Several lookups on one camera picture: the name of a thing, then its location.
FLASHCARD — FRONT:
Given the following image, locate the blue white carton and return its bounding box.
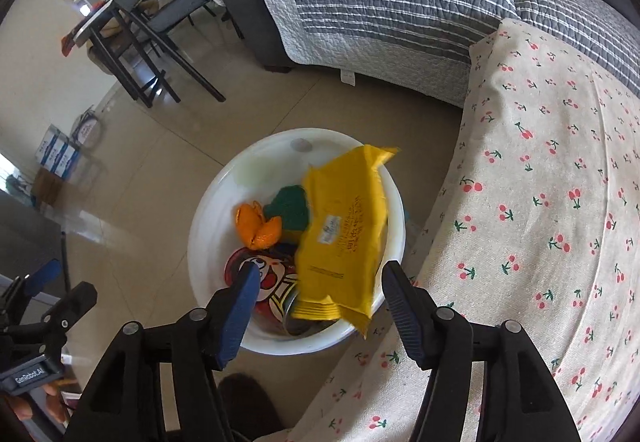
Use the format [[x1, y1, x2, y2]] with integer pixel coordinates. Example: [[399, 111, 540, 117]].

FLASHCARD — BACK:
[[36, 123, 63, 169], [56, 142, 84, 181]]

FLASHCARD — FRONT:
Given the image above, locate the dining table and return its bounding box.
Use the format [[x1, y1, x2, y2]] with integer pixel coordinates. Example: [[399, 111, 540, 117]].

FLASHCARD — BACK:
[[61, 0, 128, 60]]

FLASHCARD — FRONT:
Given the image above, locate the red cartoon milk can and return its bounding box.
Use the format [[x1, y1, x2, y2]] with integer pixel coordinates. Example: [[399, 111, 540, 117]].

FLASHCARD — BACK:
[[222, 247, 321, 338]]

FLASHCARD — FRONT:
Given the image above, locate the orange peel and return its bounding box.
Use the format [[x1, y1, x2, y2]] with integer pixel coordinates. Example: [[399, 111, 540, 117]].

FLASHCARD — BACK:
[[236, 203, 282, 251]]

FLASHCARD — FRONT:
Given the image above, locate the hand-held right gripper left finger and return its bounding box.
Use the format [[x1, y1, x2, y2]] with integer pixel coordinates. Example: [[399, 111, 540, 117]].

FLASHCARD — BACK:
[[65, 264, 262, 442]]

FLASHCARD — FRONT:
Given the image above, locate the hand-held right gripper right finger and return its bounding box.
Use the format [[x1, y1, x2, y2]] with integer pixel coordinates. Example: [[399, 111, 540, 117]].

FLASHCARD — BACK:
[[381, 260, 581, 442]]

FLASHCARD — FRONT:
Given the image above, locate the person's left hand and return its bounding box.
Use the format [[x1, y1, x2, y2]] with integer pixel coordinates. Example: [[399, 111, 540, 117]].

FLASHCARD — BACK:
[[0, 378, 71, 423]]

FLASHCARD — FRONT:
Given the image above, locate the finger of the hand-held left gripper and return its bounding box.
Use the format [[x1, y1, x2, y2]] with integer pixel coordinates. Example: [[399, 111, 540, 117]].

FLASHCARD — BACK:
[[40, 282, 98, 358], [0, 259, 63, 317]]

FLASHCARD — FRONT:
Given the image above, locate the white plastic bin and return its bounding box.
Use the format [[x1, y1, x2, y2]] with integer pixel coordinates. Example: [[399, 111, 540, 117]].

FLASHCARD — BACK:
[[187, 128, 406, 355]]

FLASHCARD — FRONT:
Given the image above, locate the cherry print tablecloth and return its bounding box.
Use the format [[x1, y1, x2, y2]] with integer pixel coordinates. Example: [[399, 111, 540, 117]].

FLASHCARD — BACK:
[[287, 16, 640, 442]]

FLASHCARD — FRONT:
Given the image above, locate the yellow snack packet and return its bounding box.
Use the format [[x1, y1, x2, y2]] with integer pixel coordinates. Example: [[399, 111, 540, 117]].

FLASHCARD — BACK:
[[290, 145, 401, 340]]

